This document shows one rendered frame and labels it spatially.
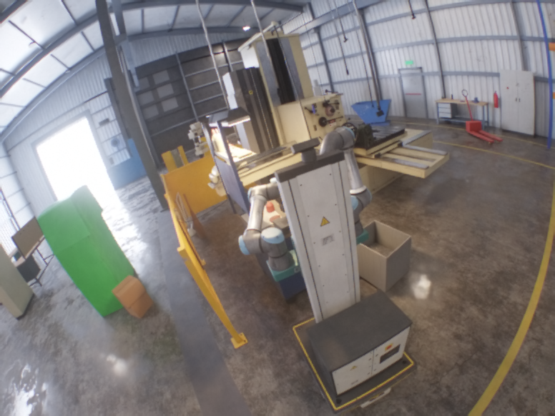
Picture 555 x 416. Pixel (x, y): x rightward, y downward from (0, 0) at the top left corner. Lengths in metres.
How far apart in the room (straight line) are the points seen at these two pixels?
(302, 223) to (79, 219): 3.14
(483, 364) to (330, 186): 2.05
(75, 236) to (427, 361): 4.29
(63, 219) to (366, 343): 3.72
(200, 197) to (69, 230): 2.98
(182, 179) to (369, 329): 4.65
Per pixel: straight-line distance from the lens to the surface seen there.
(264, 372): 2.44
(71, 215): 3.76
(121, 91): 7.22
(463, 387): 2.36
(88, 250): 3.82
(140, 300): 3.72
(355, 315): 1.56
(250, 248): 1.38
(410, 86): 11.31
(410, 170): 3.80
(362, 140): 4.07
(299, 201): 1.13
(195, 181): 5.37
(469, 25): 10.23
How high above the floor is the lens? 2.12
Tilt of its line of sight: 26 degrees down
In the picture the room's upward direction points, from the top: 17 degrees counter-clockwise
